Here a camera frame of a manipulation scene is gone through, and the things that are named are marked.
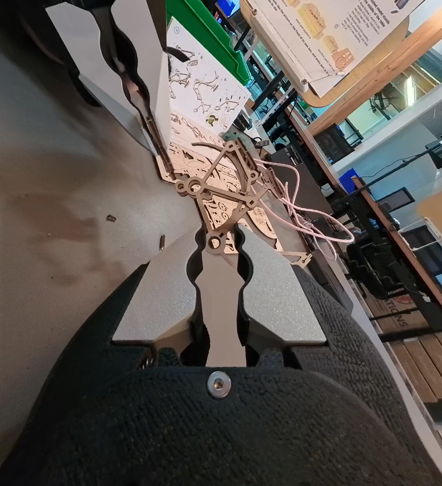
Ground wood-edged desk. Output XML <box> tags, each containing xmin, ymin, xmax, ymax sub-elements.
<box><xmin>282</xmin><ymin>98</ymin><xmax>340</xmax><ymax>187</ymax></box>
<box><xmin>352</xmin><ymin>176</ymin><xmax>442</xmax><ymax>332</ymax></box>

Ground large wooden parts sheet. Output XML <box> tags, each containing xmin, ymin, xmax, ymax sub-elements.
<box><xmin>160</xmin><ymin>140</ymin><xmax>244</xmax><ymax>192</ymax></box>

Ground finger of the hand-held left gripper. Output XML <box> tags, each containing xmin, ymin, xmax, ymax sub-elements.
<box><xmin>45</xmin><ymin>0</ymin><xmax>158</xmax><ymax>157</ymax></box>
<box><xmin>110</xmin><ymin>0</ymin><xmax>173</xmax><ymax>162</ymax></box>

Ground black box with white label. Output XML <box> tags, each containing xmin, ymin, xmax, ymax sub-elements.
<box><xmin>272</xmin><ymin>141</ymin><xmax>338</xmax><ymax>200</ymax></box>

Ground wooden parts sheet oval cutouts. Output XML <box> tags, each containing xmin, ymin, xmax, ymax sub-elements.
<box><xmin>195</xmin><ymin>190</ymin><xmax>285</xmax><ymax>256</ymax></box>

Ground green plastic bin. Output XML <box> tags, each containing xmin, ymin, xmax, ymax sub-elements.
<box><xmin>166</xmin><ymin>0</ymin><xmax>253</xmax><ymax>87</ymax></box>

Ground wooden pillar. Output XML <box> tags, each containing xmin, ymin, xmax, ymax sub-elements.
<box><xmin>306</xmin><ymin>49</ymin><xmax>442</xmax><ymax>134</ymax></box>

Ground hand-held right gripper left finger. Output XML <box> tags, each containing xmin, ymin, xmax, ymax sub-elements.
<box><xmin>111</xmin><ymin>221</ymin><xmax>212</xmax><ymax>357</ymax></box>

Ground black crate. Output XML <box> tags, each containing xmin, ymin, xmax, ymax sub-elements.
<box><xmin>315</xmin><ymin>123</ymin><xmax>355</xmax><ymax>165</ymax></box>

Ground assembled wooden crossbow model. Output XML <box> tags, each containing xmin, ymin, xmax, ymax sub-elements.
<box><xmin>175</xmin><ymin>140</ymin><xmax>313</xmax><ymax>265</ymax></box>

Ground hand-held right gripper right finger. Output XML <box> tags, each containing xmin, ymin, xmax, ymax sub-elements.
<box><xmin>235</xmin><ymin>223</ymin><xmax>327</xmax><ymax>359</ymax></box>

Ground small black monitor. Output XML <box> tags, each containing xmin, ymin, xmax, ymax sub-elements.
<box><xmin>387</xmin><ymin>187</ymin><xmax>414</xmax><ymax>212</ymax></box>

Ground printed cardboard box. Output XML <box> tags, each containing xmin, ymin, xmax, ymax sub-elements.
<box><xmin>364</xmin><ymin>290</ymin><xmax>433</xmax><ymax>332</ymax></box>

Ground white instruction booklet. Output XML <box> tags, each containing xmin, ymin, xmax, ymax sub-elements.
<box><xmin>166</xmin><ymin>17</ymin><xmax>251</xmax><ymax>153</ymax></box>

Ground pink cable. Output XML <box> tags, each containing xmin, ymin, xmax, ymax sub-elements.
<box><xmin>254</xmin><ymin>159</ymin><xmax>355</xmax><ymax>261</ymax></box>

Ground teal plastic gadget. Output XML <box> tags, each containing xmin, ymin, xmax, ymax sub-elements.
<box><xmin>221</xmin><ymin>131</ymin><xmax>254</xmax><ymax>147</ymax></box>

